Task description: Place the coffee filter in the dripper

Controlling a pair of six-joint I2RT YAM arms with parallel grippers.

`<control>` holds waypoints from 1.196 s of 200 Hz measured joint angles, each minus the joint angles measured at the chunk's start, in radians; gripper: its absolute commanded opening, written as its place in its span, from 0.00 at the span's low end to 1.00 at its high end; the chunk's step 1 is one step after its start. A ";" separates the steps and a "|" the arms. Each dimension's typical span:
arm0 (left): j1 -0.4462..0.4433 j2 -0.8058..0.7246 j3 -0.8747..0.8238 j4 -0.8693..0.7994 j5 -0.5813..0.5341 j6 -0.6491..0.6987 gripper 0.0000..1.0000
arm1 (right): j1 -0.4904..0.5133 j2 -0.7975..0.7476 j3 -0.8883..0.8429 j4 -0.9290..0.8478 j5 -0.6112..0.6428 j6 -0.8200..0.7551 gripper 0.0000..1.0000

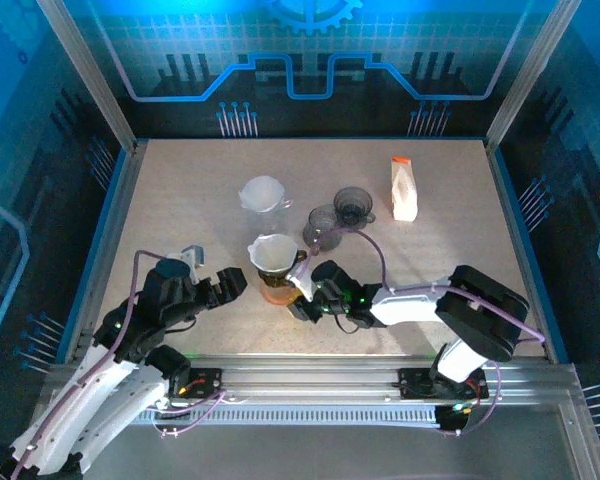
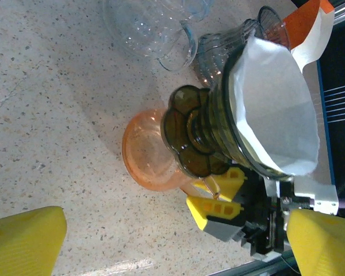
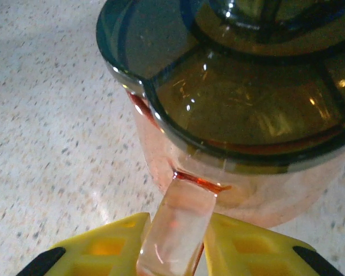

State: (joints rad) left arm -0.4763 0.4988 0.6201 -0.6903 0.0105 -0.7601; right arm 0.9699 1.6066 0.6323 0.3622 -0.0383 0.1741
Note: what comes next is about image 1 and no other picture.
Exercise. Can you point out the orange glass cup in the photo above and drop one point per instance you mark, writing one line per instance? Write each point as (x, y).
(277, 297)

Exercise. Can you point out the white paper coffee filter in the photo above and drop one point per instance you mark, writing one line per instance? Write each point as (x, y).
(262, 192)
(272, 252)

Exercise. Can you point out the grey glass pitcher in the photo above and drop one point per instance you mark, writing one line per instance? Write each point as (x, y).
(322, 230)

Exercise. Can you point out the grey translucent measuring cup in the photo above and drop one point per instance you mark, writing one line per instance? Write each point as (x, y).
(355, 202)

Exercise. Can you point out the coffee filter pack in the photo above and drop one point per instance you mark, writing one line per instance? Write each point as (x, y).
(405, 190)

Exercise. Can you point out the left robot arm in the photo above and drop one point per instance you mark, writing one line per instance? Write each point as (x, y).
(80, 405)

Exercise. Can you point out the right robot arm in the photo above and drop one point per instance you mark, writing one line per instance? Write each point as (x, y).
(410, 302)

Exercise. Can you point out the clear glass server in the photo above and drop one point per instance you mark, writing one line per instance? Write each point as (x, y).
(270, 222)

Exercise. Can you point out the grey metal base panel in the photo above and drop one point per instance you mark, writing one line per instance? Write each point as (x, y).
(305, 455)

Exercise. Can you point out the black control box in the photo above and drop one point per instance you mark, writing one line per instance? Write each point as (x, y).
(452, 422)

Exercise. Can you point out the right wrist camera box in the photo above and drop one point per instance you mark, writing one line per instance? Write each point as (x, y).
(301, 287)

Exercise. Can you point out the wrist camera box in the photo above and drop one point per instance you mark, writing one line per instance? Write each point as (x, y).
(301, 287)
(192, 262)

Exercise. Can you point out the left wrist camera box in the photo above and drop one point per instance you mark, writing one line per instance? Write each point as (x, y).
(192, 262)

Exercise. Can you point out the aluminium mounting rail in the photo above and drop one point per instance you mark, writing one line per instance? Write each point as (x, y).
(305, 380)

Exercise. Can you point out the aluminium side rail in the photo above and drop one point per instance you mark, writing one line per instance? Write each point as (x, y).
(105, 250)
(495, 155)

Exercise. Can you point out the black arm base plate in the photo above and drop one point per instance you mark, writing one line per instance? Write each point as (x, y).
(210, 382)
(410, 387)

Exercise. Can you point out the aluminium frame post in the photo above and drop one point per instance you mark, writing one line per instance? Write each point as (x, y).
(95, 85)
(525, 85)

